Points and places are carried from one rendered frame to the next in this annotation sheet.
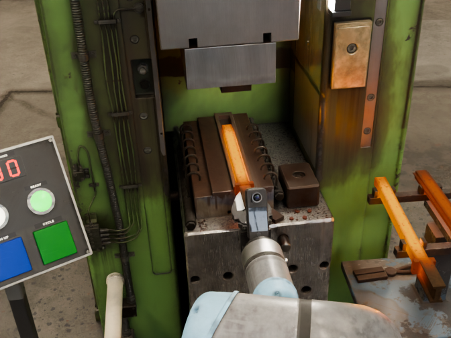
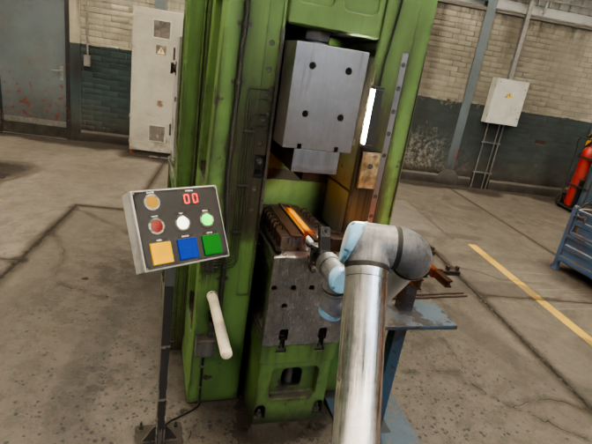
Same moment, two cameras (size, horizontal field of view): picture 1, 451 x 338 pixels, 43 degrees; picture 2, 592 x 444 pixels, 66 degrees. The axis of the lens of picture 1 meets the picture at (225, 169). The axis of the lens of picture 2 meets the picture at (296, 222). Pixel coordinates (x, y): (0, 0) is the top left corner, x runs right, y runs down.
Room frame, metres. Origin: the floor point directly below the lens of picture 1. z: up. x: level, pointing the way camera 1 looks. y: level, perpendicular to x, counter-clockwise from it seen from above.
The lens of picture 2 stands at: (-0.59, 0.44, 1.69)
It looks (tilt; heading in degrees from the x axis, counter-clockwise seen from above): 19 degrees down; 347
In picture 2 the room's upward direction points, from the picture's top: 9 degrees clockwise
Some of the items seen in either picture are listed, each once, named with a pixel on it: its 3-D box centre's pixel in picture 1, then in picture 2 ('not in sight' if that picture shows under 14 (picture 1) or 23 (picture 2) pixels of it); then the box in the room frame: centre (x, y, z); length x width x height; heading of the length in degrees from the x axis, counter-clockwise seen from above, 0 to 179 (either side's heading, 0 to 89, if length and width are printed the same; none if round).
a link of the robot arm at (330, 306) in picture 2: not in sight; (334, 302); (0.86, -0.10, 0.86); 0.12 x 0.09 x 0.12; 80
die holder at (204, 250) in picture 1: (243, 229); (291, 273); (1.42, -0.05, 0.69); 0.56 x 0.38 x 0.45; 6
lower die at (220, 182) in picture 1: (223, 159); (289, 225); (1.41, 0.00, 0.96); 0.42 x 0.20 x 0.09; 6
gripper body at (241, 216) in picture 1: (256, 237); (321, 255); (1.03, -0.06, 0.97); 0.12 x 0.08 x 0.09; 7
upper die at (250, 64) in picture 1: (219, 35); (300, 151); (1.41, 0.00, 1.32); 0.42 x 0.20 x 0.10; 6
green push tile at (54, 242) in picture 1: (55, 242); (211, 244); (1.00, 0.38, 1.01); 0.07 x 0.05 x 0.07; 121
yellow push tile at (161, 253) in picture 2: not in sight; (161, 253); (0.89, 0.55, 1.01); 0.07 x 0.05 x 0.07; 121
